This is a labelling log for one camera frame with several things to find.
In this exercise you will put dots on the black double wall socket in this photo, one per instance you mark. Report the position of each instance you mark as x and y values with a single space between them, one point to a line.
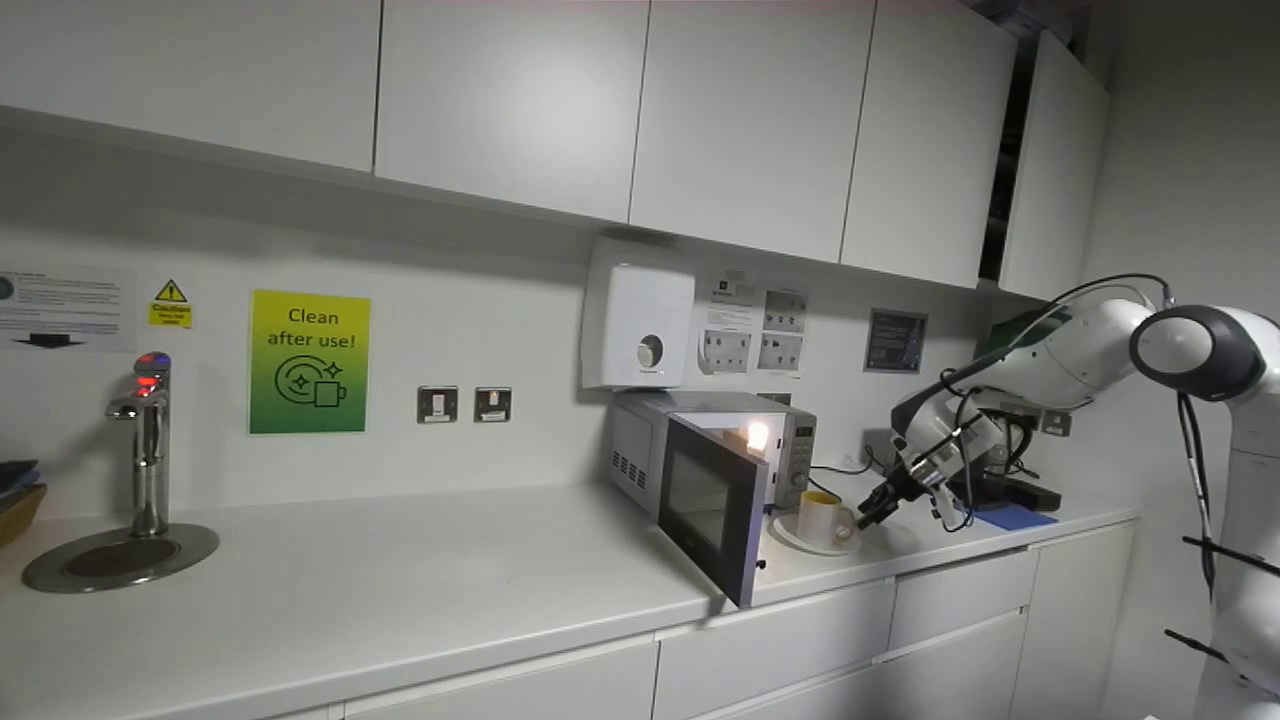
878 447

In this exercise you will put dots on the white paper towel dispenser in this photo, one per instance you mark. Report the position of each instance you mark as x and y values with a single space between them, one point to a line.
637 327

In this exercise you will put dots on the white text notice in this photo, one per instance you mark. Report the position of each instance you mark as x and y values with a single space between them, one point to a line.
62 305

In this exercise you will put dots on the white round plate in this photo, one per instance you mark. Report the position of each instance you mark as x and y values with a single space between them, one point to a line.
786 538

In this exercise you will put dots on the white cabinet door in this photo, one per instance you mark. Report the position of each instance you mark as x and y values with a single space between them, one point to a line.
1063 173
514 100
747 121
855 701
926 146
186 74

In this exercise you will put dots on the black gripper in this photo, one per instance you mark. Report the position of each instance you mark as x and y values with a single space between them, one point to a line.
929 468

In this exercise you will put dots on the small white label notice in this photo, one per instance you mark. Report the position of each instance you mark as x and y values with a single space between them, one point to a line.
730 286

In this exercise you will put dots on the dark framed poster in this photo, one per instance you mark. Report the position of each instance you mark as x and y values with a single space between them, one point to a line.
892 340

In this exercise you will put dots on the white notice sheet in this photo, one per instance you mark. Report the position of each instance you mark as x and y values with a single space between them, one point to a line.
783 355
786 311
724 355

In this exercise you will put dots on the blue mat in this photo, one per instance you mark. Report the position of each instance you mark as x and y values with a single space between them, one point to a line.
1012 517

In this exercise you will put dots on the green clean after use poster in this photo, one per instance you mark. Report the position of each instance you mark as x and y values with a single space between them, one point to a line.
310 360

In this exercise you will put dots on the black coffee machine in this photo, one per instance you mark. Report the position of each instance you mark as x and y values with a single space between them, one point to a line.
1032 496

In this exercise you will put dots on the white lower cabinet door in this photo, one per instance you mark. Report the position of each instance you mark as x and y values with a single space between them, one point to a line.
855 701

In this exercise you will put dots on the yellow warning sign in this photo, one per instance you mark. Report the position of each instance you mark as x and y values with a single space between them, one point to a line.
171 305

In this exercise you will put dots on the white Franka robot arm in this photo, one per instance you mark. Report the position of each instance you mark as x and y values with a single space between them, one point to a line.
1106 340

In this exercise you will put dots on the white upper cabinet door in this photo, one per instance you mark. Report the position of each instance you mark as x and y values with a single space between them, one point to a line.
747 121
1063 173
514 100
186 74
926 146

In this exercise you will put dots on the chrome water tap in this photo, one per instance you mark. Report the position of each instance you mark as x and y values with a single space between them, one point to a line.
146 455

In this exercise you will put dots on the silver microwave body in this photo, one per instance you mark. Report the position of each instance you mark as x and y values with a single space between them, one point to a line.
634 447

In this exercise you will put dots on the white drawer front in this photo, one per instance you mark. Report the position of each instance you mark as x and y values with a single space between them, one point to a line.
786 653
961 602
522 685

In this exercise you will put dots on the white mug with yellow print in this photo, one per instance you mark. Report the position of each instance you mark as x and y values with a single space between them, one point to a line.
821 517

